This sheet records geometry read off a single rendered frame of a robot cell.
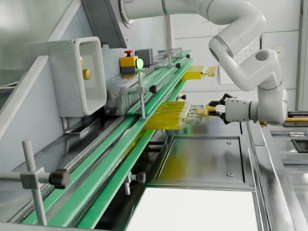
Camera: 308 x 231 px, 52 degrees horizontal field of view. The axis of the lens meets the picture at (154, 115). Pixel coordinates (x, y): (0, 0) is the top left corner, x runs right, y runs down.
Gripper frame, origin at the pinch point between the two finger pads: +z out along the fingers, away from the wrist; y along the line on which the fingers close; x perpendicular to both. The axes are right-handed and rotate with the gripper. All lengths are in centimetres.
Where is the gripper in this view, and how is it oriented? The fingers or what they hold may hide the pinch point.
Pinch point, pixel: (214, 108)
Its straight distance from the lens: 134.9
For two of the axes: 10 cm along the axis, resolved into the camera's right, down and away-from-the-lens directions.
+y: -0.8, -9.6, -2.8
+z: -8.9, -0.6, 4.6
